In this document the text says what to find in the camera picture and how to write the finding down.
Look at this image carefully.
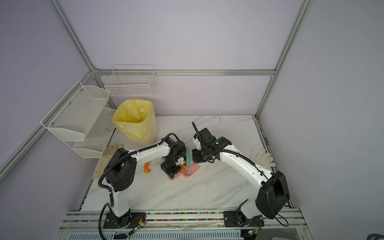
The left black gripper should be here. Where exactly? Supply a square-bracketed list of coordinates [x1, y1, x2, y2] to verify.
[160, 156, 182, 179]

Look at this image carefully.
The green hand brush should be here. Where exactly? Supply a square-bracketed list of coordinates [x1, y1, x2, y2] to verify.
[183, 148, 194, 168]

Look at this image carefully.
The pink dustpan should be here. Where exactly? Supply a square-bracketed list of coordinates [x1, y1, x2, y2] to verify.
[171, 163, 201, 181]

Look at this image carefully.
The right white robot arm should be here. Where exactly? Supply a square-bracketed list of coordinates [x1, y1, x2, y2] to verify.
[192, 125, 290, 227]

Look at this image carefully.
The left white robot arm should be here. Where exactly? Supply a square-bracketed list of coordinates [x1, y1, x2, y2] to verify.
[98, 136, 193, 228]

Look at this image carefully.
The orange paper scraps far left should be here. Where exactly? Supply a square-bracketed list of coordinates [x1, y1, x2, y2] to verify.
[143, 162, 151, 174]

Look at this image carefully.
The beige trash bin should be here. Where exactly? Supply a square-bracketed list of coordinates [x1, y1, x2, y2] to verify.
[124, 100, 159, 146]

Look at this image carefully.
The yellow plastic bin liner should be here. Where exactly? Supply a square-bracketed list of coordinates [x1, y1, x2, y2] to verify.
[112, 99, 156, 139]

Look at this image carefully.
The white knit glove right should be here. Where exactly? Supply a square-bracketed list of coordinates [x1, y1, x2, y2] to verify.
[251, 148, 277, 169]

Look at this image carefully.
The cream fabric glove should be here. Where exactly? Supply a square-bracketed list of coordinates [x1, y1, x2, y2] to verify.
[92, 144, 124, 180]

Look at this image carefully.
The white mesh lower shelf basket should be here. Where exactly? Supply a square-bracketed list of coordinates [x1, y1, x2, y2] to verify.
[72, 108, 116, 159]

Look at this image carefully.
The white mesh shelf basket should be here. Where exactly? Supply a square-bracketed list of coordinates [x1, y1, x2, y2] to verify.
[72, 108, 116, 159]
[41, 81, 110, 142]

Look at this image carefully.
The white mesh upper shelf basket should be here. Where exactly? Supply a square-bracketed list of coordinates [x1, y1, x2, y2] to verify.
[41, 81, 110, 142]

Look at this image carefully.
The white wire wall basket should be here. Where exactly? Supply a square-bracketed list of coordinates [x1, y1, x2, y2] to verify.
[105, 65, 157, 97]

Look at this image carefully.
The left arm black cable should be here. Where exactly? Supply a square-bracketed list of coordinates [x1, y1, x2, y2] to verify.
[97, 132, 181, 240]

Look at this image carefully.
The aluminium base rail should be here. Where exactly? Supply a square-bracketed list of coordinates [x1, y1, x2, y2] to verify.
[55, 208, 313, 240]

